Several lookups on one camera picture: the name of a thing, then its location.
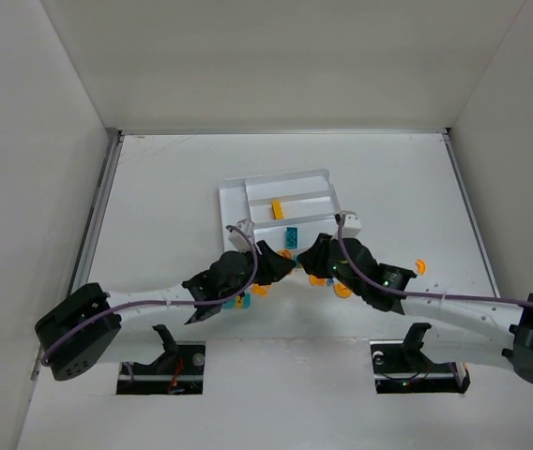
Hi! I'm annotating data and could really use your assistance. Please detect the orange small lego plates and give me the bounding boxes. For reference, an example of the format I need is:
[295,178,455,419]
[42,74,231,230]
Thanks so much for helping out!
[251,284,271,297]

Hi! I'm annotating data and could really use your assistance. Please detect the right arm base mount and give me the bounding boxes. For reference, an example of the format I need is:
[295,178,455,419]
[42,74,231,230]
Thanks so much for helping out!
[370,322,471,395]

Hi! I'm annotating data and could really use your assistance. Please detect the orange curved lego piece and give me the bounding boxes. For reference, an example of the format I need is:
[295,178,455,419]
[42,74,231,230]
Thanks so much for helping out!
[415,260,427,275]

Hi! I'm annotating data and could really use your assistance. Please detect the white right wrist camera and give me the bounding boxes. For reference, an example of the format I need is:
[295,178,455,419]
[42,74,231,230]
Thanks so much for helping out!
[335,211,362,239]

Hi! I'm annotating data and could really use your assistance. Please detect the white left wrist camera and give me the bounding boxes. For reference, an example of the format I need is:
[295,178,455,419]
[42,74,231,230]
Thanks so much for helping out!
[226,218,255,252]

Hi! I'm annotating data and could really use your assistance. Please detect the orange round lego piece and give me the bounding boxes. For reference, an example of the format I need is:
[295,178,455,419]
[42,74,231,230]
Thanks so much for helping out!
[309,275,327,286]

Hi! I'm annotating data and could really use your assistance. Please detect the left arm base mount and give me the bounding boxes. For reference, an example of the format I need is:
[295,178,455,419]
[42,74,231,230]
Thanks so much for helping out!
[116,324,206,397]

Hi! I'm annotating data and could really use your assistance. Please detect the orange half-round lego piece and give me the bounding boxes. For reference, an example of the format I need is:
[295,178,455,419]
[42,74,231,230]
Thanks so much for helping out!
[333,283,353,299]

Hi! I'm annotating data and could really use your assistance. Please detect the teal long duplo brick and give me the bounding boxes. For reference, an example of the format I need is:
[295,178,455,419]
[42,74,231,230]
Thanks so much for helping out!
[284,227,298,249]

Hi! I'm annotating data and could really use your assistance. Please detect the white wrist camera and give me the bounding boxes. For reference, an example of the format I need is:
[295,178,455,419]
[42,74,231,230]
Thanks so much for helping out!
[226,218,255,252]
[335,211,362,239]

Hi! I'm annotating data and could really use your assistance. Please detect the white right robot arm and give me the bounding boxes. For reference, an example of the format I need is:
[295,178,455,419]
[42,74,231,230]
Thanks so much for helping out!
[297,233,533,384]

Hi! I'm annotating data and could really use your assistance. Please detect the yellow long duplo brick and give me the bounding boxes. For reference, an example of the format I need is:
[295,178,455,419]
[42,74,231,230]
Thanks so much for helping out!
[271,200,285,220]

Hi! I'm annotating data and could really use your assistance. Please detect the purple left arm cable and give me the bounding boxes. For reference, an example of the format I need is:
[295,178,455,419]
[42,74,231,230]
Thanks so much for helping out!
[40,224,261,367]

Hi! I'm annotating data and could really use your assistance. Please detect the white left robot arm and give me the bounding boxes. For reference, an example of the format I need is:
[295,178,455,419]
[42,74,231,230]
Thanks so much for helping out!
[35,241,296,382]

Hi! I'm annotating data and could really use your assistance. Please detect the white divided plastic tray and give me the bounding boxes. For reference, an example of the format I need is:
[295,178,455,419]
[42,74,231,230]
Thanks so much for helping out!
[218,169,341,253]

